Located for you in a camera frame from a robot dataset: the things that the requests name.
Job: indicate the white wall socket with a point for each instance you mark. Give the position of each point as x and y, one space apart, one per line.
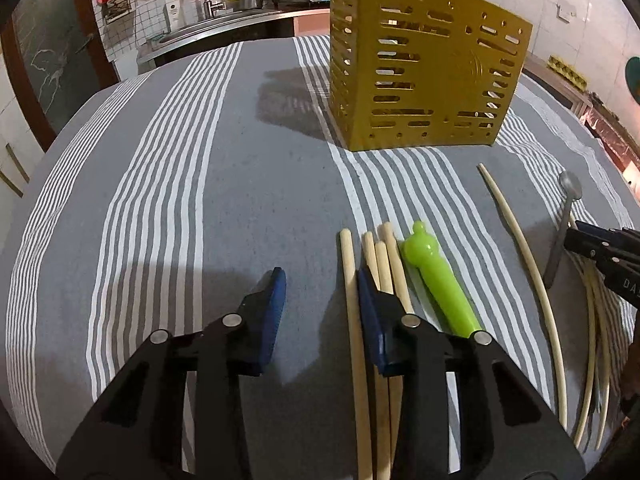
565 11

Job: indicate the grey metal spoon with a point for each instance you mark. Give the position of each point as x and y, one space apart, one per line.
572 187

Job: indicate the green bear-handle utensil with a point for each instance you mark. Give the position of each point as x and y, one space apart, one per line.
421 250

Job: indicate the white soap bottle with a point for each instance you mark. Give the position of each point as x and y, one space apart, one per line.
174 15

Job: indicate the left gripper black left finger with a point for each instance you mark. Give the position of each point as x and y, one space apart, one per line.
174 410

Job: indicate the dark glass wooden door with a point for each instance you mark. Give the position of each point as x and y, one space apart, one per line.
55 61

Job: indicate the steel kitchen sink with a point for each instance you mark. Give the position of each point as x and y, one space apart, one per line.
162 44

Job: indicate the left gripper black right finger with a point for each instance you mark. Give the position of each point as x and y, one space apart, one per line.
467 410

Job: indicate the yellow egg tray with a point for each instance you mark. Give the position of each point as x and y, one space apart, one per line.
568 73

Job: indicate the long pale curved chopstick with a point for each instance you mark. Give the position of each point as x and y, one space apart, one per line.
539 290

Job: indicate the wooden chopstick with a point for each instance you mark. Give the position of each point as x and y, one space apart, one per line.
369 253
382 390
359 374
402 292

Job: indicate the yellow perforated utensil caddy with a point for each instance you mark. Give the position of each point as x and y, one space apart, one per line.
423 72

